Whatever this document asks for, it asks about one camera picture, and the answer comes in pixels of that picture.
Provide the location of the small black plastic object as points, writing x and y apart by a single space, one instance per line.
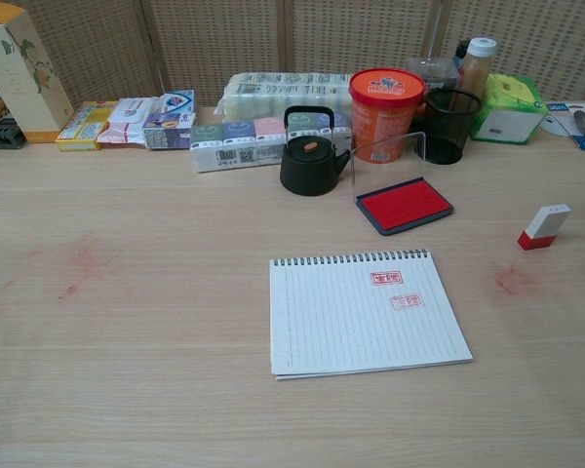
2 136

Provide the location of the woven folding screen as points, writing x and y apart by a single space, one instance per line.
224 49

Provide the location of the clear plastic box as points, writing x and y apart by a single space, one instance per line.
431 68

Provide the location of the dark capped bottle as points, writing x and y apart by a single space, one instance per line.
462 49

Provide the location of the green tissue box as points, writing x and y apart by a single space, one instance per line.
507 107

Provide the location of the red ink pad clear lid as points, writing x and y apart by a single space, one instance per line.
404 205

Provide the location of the large clear-wrapped tissue pack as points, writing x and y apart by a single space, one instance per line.
283 92

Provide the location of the orange lidded tub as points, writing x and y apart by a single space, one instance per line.
382 117

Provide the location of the brown bottle white cap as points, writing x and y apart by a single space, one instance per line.
475 66

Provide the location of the white and red stamp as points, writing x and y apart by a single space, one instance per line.
543 226

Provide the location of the pink wet wipes pack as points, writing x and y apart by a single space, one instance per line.
127 122

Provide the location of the black mesh pen cup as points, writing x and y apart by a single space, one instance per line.
451 127

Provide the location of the white spiral notebook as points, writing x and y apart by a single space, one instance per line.
351 322

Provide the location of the blue and white pack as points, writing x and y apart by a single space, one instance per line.
178 102

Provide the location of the five-colour tissue multipack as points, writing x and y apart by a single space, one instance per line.
244 141

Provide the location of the small purple box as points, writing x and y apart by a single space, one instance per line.
168 129

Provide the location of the yellow flat box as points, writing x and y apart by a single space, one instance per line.
85 127

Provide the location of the black teapot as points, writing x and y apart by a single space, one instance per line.
307 170

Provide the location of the tall cream carton orange top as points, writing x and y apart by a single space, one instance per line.
19 78

